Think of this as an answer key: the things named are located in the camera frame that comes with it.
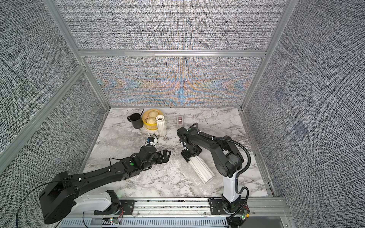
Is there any tall white ribbed vase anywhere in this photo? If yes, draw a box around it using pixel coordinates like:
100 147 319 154
188 156 215 184

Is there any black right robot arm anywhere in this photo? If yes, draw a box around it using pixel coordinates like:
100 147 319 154
177 123 252 214

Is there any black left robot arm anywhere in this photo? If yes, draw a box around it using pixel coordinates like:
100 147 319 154
39 145 171 224

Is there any grey tape dispenser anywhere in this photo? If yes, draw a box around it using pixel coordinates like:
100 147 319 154
176 116 184 129

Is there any small white ribbed vase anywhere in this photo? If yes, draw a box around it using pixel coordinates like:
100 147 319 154
156 115 167 137

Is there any steamed bun front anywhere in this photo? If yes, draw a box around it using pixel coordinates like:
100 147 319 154
146 117 157 125

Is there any steamed bun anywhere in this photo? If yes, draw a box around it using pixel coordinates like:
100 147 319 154
148 110 159 118
146 117 157 125

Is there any yellow bamboo steamer basket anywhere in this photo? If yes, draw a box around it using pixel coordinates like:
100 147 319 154
142 109 163 131

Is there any steamed bun back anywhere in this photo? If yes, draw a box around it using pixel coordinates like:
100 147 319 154
148 110 159 118

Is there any black mug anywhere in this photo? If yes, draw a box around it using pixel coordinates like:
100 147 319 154
127 110 144 129

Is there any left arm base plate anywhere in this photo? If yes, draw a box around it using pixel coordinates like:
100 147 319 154
93 199 136 216

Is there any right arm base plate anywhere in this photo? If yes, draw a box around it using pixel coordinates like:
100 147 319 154
208 198 250 215

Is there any aluminium front rail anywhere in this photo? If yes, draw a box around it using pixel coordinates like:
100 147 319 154
54 197 291 220

